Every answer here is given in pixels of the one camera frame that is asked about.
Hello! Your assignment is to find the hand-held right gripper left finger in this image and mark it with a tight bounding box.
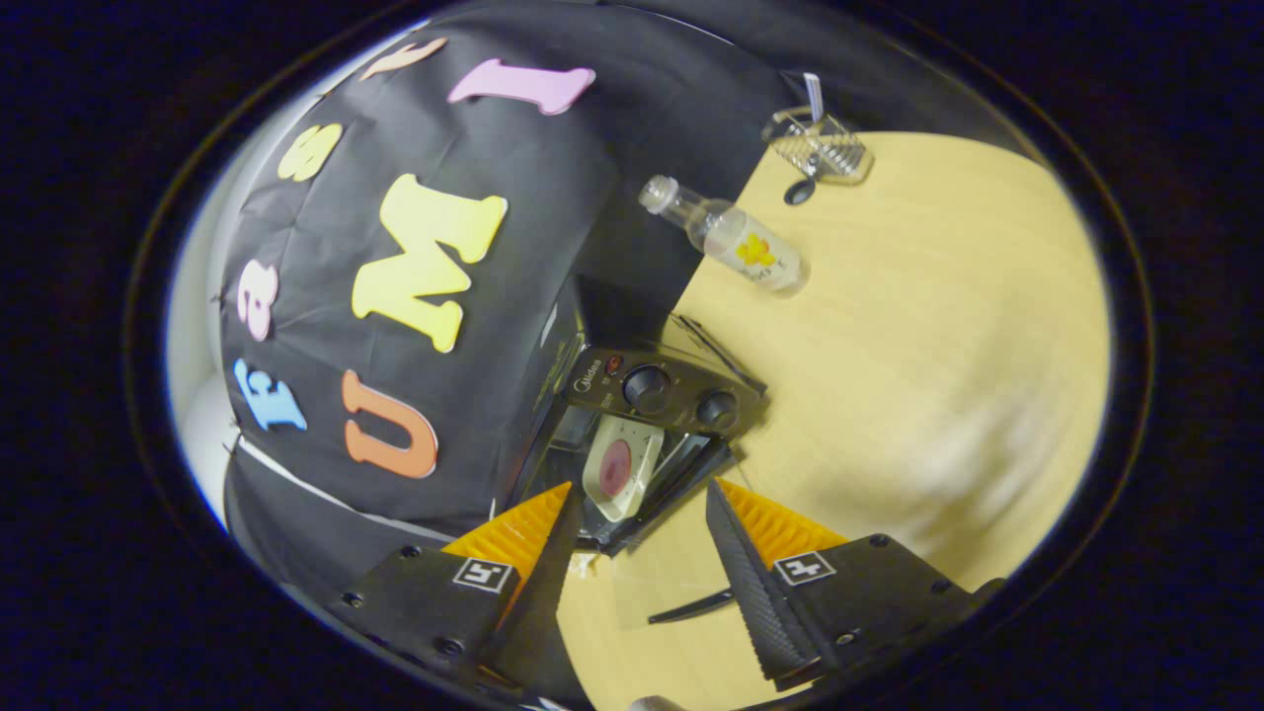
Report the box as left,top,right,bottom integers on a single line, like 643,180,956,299
331,482,593,707

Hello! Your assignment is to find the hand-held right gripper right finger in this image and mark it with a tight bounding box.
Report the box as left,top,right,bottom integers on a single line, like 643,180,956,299
705,478,1003,692

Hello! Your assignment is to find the pink ham slice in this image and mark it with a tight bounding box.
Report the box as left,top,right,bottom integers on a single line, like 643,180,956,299
599,439,633,498

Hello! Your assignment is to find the white rectangular plate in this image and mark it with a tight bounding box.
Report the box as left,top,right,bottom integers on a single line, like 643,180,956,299
583,415,665,522

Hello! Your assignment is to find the black electric oven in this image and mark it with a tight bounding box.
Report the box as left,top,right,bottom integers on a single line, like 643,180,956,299
492,275,771,631

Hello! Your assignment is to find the clear bottle with yellow flower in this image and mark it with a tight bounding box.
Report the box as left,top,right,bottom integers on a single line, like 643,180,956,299
639,175,811,297

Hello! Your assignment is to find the black backdrop cloth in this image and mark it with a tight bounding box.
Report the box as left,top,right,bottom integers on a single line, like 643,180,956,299
219,0,1028,613

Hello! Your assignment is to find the clear ribbed glass jar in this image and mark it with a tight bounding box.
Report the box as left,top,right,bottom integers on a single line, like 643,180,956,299
760,104,875,187

